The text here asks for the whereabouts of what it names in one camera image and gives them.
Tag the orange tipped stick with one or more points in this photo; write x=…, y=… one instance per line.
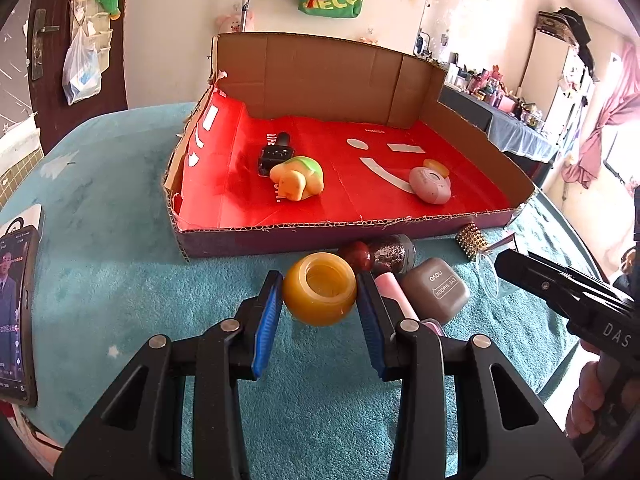
x=245, y=10

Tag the person's right hand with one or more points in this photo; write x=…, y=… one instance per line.
x=587, y=405

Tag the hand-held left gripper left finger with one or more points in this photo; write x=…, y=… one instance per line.
x=265, y=320

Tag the pink round compact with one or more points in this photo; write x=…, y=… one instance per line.
x=430, y=187

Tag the yellow green toy figure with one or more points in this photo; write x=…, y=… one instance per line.
x=297, y=180

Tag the black nail polish bottle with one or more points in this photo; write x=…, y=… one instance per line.
x=275, y=152

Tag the dresser with cosmetics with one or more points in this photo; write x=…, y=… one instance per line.
x=510, y=115

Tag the cardboard box with red lining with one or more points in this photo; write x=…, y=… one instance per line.
x=340, y=195

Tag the white wardrobe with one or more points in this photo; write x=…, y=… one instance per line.
x=545, y=75

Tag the clear plastic bag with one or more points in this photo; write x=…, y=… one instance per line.
x=80, y=75

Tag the glitter bottle with red cap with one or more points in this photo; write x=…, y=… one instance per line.
x=385, y=252

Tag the clear cup with gold studs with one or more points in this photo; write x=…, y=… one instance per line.
x=472, y=242

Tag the amber round jar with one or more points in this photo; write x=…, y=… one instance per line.
x=320, y=290

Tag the star print window curtain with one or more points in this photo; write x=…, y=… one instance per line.
x=12, y=70

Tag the pink plush toy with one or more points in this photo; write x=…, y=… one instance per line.
x=230, y=22

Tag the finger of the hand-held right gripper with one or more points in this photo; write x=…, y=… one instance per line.
x=535, y=282
x=560, y=272

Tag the dark wooden door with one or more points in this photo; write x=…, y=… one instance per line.
x=55, y=110

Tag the purple nail polish bottle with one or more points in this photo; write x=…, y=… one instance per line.
x=395, y=295

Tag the smartphone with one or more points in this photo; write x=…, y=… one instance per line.
x=15, y=320

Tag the white flat stand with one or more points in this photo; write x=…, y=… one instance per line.
x=27, y=215

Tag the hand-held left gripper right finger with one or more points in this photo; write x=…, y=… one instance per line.
x=372, y=325

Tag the small orange lid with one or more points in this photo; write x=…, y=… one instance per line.
x=436, y=166

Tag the pink curtain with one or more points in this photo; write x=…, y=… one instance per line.
x=610, y=110

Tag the brown eye shadow case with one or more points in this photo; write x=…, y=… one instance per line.
x=435, y=287

